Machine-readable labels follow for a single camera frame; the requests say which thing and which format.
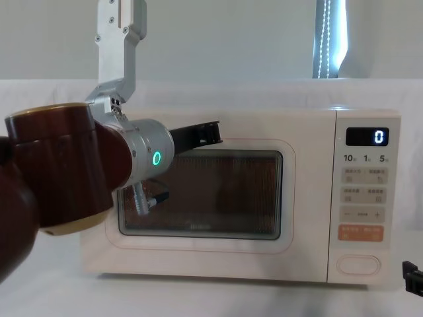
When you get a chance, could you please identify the white curtain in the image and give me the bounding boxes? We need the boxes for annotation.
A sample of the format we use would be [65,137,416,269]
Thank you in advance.
[0,0,423,82]

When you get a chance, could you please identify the thin dark gripper cable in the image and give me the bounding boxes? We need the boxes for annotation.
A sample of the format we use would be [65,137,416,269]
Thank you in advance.
[132,178,171,216]

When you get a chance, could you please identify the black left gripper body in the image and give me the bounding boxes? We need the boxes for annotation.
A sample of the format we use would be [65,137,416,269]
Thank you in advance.
[169,120,224,157]

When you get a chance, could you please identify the oven control panel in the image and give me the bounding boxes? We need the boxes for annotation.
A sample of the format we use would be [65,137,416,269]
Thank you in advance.
[332,110,403,284]

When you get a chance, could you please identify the cream microwave oven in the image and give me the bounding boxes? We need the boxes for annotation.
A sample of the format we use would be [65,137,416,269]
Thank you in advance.
[79,108,403,285]

